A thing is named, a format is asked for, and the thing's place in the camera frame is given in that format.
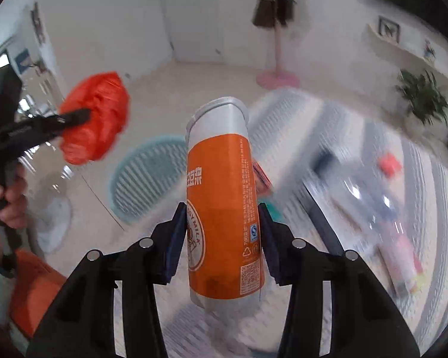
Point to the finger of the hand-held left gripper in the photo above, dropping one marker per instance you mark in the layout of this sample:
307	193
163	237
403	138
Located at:
52	122

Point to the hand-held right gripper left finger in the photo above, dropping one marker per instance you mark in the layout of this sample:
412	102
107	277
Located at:
174	240

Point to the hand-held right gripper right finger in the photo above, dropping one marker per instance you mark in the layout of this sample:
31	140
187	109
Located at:
269	240

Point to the red plastic bag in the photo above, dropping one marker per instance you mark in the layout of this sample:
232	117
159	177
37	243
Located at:
100	93

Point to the light blue plastic basket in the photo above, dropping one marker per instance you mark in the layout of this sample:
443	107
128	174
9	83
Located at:
145	182

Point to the orange and white drink can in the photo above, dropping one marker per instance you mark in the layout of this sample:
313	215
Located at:
220	194

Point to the person's left hand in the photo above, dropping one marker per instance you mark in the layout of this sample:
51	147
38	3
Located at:
15	209

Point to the red packet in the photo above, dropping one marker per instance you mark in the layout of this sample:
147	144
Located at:
262	177

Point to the dark blue packet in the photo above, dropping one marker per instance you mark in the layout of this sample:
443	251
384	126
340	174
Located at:
326	161

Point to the clear plastic bottle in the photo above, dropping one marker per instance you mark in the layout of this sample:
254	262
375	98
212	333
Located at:
390	212

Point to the orange box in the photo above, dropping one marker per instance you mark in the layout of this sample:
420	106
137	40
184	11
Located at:
33	294

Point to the striped tablecloth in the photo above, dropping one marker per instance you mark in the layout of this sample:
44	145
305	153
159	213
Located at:
425	231

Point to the white door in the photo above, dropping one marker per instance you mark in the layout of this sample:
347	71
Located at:
194	18

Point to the pink coat rack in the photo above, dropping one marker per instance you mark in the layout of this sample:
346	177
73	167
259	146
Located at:
278	52

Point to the green potted plant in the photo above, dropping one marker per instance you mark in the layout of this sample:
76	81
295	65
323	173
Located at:
422	93

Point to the brown hanging bag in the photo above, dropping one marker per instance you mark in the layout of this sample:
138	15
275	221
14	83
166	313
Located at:
263	12

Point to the black hanging bag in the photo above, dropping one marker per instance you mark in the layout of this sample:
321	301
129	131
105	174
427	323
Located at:
285	10

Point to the framed butterfly picture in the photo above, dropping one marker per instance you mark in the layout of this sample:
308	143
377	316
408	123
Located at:
389	29

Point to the small colourful figurine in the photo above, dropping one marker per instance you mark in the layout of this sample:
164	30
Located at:
429	51

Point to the blue wall picture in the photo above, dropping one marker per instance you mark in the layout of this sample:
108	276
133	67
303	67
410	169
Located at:
22	59

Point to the black number wall decor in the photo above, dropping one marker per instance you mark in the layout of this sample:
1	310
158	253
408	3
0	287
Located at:
38	22

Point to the white curved wall shelf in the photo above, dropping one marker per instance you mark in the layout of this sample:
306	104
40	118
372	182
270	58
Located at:
410	50

